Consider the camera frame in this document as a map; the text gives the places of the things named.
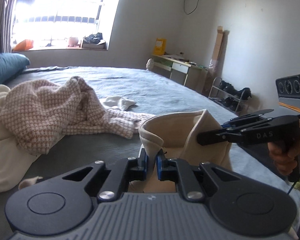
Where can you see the pale desk with drawers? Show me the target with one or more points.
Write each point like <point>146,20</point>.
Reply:
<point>180,67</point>

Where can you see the grey curtain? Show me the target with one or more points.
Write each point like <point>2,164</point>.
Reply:
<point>2,12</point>

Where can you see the pink pot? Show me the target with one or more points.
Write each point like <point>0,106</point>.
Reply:
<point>73,41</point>

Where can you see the orange bag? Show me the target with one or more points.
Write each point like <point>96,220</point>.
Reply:
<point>24,45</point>

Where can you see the cream bedpost finial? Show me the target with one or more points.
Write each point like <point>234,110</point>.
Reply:
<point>150,63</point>

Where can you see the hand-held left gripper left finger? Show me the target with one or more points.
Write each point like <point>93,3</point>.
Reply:
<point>143,161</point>

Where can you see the white garment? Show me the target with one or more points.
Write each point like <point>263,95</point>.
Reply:
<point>2,160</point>

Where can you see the flat pale box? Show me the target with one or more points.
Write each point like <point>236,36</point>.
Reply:
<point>93,46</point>

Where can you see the long cardboard box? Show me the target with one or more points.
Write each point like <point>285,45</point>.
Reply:
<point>218,45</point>

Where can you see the person's right hand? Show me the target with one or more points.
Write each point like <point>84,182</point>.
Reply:
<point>281,161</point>

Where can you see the yellow box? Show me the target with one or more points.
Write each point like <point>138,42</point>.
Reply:
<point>160,46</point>

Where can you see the grey fleece bed sheet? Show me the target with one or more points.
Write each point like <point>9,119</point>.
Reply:
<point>152,85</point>

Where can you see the small white cloth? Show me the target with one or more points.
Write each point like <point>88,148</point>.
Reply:
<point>117,102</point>

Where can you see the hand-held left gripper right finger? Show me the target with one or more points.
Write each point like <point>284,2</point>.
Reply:
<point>160,163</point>

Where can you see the bright window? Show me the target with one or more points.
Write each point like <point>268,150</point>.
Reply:
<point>65,5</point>

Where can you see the blue duvet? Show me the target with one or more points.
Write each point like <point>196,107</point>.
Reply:
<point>5,65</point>

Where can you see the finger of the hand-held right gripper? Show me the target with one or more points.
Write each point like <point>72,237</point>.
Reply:
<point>215,137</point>
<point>244,120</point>

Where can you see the dark crumpled clothes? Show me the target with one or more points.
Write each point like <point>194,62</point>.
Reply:
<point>93,38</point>

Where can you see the beige zip jacket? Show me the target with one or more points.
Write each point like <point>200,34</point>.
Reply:
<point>182,130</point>

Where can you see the houndstooth knit sweater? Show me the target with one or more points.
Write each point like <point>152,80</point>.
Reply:
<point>40,112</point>

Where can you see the clear plastic package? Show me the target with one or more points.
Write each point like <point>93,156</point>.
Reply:
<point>212,63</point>

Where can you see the metal shoe rack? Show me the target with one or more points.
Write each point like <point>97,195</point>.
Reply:
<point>212,86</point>

